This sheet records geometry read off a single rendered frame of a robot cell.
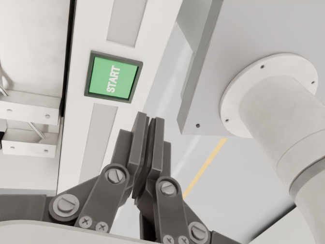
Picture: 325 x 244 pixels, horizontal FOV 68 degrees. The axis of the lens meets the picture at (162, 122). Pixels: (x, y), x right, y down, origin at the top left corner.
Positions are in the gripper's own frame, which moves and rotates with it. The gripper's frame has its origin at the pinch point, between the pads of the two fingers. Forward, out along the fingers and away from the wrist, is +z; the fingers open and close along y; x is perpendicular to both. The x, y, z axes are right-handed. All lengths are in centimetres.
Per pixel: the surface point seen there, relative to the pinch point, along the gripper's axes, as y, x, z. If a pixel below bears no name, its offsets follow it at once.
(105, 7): -5.7, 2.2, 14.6
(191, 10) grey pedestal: 10, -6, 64
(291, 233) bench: 234, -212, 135
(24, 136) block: -15.5, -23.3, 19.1
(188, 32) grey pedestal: 10, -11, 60
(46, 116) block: -11.9, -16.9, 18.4
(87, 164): -4.3, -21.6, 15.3
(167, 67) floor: 17, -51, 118
